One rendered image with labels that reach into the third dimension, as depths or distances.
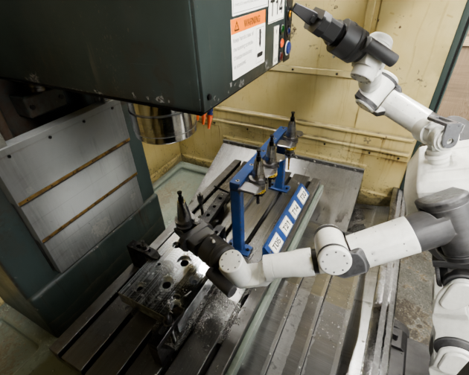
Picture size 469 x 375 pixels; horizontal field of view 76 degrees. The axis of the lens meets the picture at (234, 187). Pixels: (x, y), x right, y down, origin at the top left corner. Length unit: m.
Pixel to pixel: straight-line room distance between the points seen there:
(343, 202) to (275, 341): 0.84
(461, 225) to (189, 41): 0.66
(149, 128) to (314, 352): 0.91
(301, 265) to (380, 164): 1.09
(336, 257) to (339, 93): 1.05
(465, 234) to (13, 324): 1.63
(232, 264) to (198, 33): 0.54
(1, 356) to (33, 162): 0.86
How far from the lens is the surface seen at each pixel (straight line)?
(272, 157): 1.07
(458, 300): 1.24
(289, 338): 1.20
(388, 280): 1.35
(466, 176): 0.93
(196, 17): 0.51
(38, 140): 1.09
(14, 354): 1.63
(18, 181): 1.09
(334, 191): 1.73
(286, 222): 1.26
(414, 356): 1.97
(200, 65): 0.53
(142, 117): 0.72
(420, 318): 2.33
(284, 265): 0.80
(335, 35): 0.88
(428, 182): 0.93
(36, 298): 1.34
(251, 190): 0.97
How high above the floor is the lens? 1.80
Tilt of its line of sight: 36 degrees down
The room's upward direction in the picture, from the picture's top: 3 degrees counter-clockwise
